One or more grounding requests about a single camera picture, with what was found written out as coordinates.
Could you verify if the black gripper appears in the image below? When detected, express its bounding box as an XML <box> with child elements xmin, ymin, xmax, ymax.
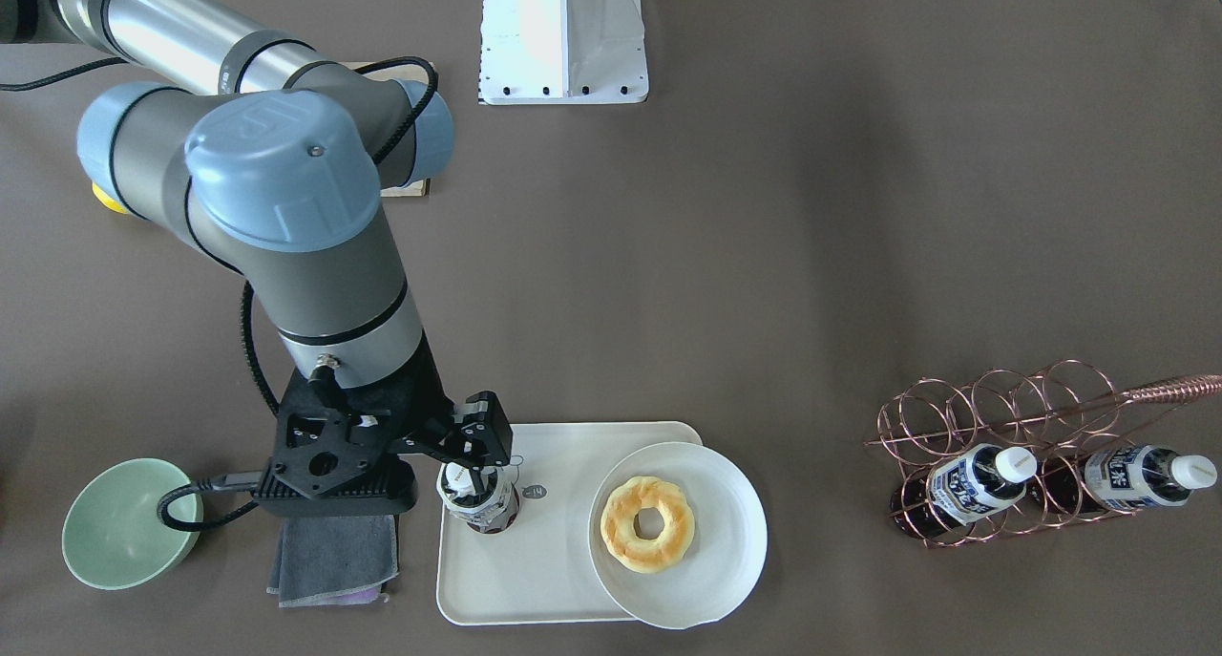
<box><xmin>255</xmin><ymin>337</ymin><xmax>514</xmax><ymax>518</ymax></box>

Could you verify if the tea bottle white cap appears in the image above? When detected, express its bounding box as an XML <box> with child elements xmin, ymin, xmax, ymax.
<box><xmin>436</xmin><ymin>463</ymin><xmax>521</xmax><ymax>534</ymax></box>

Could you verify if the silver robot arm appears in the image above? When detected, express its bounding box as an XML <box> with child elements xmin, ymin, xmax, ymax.
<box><xmin>2</xmin><ymin>0</ymin><xmax>514</xmax><ymax>531</ymax></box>

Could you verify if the cream rectangular tray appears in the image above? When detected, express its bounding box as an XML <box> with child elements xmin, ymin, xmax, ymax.
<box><xmin>435</xmin><ymin>421</ymin><xmax>701</xmax><ymax>625</ymax></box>

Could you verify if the tea bottle front rack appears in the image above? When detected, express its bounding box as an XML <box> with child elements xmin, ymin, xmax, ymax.
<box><xmin>890</xmin><ymin>443</ymin><xmax>1039</xmax><ymax>540</ymax></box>

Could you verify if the tea bottle rear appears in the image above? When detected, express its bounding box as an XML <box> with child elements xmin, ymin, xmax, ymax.
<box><xmin>1030</xmin><ymin>443</ymin><xmax>1217</xmax><ymax>514</ymax></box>

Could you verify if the folded grey cloth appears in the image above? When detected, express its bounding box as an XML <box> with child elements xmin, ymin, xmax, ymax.
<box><xmin>266</xmin><ymin>514</ymin><xmax>400</xmax><ymax>608</ymax></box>

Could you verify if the white round plate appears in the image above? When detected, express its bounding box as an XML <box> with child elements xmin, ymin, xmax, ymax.
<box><xmin>587</xmin><ymin>442</ymin><xmax>767</xmax><ymax>629</ymax></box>

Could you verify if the green bowl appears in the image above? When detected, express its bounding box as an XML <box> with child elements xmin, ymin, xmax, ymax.
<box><xmin>61</xmin><ymin>457</ymin><xmax>199</xmax><ymax>590</ymax></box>

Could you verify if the whole lemon lower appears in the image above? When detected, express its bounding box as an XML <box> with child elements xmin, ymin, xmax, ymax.
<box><xmin>90</xmin><ymin>183</ymin><xmax>131</xmax><ymax>215</ymax></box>

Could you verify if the glazed ring donut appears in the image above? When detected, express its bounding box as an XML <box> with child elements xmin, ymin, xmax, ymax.
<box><xmin>598</xmin><ymin>475</ymin><xmax>697</xmax><ymax>575</ymax></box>

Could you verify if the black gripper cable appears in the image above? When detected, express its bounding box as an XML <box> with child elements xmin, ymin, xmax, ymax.
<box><xmin>158</xmin><ymin>56</ymin><xmax>440</xmax><ymax>533</ymax></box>

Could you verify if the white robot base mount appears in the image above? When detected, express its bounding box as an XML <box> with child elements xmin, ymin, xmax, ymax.
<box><xmin>477</xmin><ymin>0</ymin><xmax>650</xmax><ymax>105</ymax></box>

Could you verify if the copper wire bottle rack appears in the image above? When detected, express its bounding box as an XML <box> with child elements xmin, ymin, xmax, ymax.
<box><xmin>877</xmin><ymin>360</ymin><xmax>1220</xmax><ymax>547</ymax></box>

